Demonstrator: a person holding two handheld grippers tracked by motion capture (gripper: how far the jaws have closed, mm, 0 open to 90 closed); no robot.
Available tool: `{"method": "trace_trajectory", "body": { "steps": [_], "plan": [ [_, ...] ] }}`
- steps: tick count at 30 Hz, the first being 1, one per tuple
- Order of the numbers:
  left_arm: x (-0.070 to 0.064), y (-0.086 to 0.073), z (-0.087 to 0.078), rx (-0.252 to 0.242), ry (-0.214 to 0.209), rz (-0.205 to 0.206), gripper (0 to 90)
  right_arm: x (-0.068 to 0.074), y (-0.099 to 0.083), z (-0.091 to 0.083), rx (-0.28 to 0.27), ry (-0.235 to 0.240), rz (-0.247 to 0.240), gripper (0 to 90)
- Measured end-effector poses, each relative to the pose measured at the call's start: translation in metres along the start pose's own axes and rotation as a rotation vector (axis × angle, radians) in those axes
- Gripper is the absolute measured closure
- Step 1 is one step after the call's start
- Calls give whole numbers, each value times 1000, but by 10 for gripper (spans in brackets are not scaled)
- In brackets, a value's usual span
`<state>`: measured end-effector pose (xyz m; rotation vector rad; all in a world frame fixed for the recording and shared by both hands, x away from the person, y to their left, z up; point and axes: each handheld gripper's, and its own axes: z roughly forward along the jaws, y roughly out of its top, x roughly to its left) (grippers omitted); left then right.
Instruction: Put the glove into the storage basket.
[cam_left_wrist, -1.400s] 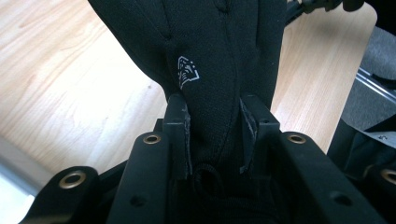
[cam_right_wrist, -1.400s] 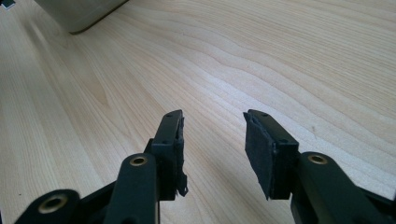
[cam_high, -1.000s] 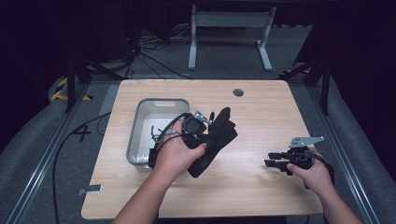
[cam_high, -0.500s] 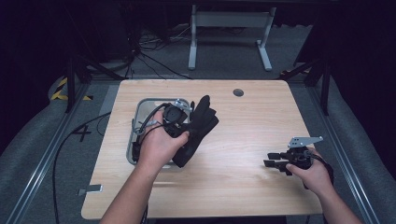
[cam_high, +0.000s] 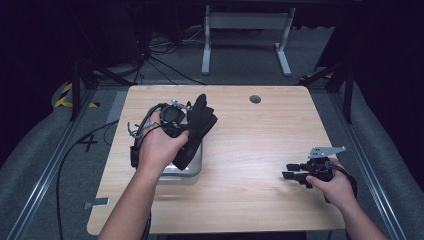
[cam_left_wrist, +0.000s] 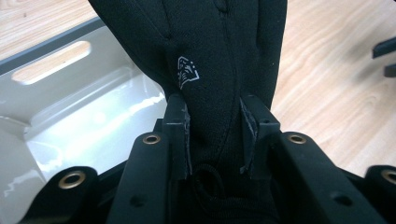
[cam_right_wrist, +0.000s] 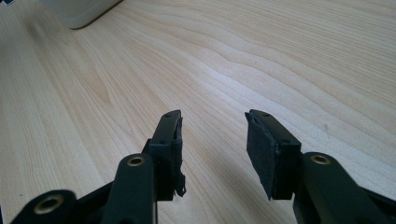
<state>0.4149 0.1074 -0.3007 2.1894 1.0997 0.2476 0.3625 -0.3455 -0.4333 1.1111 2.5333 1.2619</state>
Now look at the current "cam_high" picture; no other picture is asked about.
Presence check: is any black metal stand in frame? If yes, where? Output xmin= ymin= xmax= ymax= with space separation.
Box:
xmin=299 ymin=61 xmax=356 ymax=125

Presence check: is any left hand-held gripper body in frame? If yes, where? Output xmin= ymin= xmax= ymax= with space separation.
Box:
xmin=159 ymin=97 xmax=193 ymax=138

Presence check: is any yellow black hazard tape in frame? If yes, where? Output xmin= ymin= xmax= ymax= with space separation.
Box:
xmin=54 ymin=82 xmax=101 ymax=109

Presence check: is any person's right hand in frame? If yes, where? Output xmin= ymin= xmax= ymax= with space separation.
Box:
xmin=305 ymin=157 xmax=357 ymax=211

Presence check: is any black floor cable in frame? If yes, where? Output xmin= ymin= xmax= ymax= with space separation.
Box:
xmin=55 ymin=119 xmax=120 ymax=240

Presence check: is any hand-held gripper cable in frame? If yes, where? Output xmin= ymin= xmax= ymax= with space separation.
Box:
xmin=127 ymin=102 xmax=168 ymax=170
xmin=324 ymin=160 xmax=359 ymax=205

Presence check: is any tangle of floor cables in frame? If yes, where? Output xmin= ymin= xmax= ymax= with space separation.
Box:
xmin=132 ymin=25 xmax=208 ymax=86

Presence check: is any aluminium floor rail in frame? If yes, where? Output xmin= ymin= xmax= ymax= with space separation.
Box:
xmin=5 ymin=87 xmax=98 ymax=240
xmin=327 ymin=89 xmax=408 ymax=240

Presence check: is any small grey metal bracket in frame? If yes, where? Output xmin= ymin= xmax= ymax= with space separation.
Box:
xmin=82 ymin=197 xmax=111 ymax=211

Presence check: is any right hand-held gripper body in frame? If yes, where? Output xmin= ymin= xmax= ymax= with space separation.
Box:
xmin=299 ymin=145 xmax=347 ymax=190

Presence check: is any black tripod stand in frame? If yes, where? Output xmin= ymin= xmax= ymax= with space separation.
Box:
xmin=67 ymin=59 xmax=135 ymax=122

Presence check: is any black glove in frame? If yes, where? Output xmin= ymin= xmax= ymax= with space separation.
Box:
xmin=171 ymin=93 xmax=219 ymax=172

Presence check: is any right hand-held gripper cable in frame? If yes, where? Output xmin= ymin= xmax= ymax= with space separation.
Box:
xmin=324 ymin=160 xmax=359 ymax=205

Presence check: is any person's left hand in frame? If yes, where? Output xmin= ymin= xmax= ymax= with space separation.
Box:
xmin=136 ymin=111 xmax=191 ymax=177

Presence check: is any white metal desk frame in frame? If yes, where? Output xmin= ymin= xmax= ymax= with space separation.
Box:
xmin=201 ymin=4 xmax=297 ymax=77

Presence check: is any left hand-held gripper cable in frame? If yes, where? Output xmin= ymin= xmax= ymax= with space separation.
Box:
xmin=127 ymin=102 xmax=168 ymax=170

